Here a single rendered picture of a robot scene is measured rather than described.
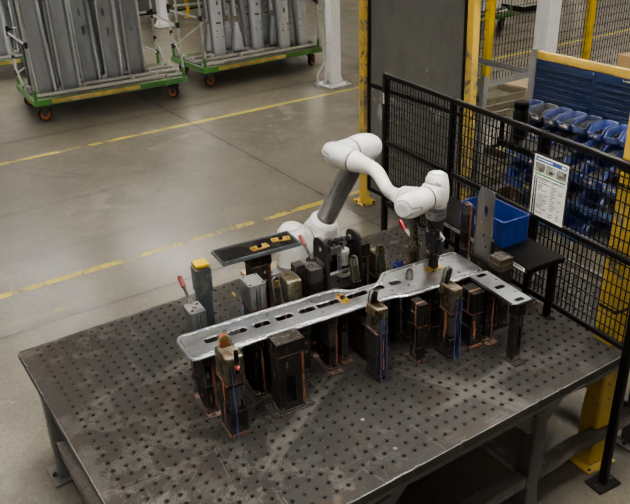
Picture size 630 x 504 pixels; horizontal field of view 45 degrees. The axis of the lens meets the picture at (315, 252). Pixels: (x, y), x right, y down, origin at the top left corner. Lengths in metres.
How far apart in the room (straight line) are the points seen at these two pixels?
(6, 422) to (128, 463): 1.65
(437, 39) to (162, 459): 3.58
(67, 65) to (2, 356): 5.32
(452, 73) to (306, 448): 3.22
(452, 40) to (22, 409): 3.53
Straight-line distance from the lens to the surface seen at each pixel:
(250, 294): 3.11
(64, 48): 9.73
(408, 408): 3.09
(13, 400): 4.65
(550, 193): 3.55
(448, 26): 5.39
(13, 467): 4.20
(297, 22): 11.22
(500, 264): 3.42
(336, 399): 3.12
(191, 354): 2.92
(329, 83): 10.26
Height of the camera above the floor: 2.63
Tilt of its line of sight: 27 degrees down
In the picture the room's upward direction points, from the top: 2 degrees counter-clockwise
